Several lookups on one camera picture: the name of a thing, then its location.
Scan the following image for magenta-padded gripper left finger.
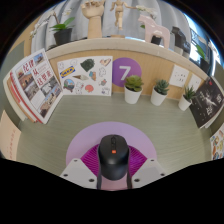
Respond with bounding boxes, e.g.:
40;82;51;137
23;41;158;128
59;143;103;190

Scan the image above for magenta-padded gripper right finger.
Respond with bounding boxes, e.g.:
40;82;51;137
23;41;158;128
126;144;167;189

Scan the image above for black computer mouse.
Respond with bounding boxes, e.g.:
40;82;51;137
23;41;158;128
97;134;131;181

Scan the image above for purple mouse pad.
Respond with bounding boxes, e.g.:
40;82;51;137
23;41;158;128
65;121;158;192

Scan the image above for succulent in white pot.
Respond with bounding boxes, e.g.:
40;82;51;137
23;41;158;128
149;78;171;107
123;74;145;105
177;85;198;112

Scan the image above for colourful sticker sheet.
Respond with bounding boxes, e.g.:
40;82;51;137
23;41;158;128
209;123;224;161

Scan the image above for beige card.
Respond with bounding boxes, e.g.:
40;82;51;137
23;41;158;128
0;109;22;161

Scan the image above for black book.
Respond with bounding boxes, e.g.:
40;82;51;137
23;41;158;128
188;76;224;129

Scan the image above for white sticker sheet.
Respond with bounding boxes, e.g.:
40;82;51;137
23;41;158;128
56;55;114;97

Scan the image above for red and white magazine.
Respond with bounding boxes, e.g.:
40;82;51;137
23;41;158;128
9;48;64;125

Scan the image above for purple round number sticker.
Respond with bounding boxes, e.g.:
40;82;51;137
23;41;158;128
111;57;143;88

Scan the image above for thick white book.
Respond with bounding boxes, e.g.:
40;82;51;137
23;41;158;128
2;71;28;122

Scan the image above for white orchid in black pot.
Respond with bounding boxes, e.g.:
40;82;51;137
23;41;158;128
134;3;163;46
194;41;214;76
29;9;77;47

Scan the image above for black wooden horse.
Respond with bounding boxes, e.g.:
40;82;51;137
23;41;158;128
170;25;192;56

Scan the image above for pink wooden horse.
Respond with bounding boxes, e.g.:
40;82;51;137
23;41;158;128
137;13;171;49

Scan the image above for wooden hand model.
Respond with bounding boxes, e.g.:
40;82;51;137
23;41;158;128
80;0;106;40

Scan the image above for grey curtain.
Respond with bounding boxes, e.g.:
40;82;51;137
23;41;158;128
31;0;174;44

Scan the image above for wooden mannequin figure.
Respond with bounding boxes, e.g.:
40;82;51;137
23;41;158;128
109;0;137;38

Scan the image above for white wall socket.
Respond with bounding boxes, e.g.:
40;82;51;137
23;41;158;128
168;64;190;89
188;73;203;93

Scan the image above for window with dark frame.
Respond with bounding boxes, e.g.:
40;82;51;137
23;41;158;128
184;11;224;78

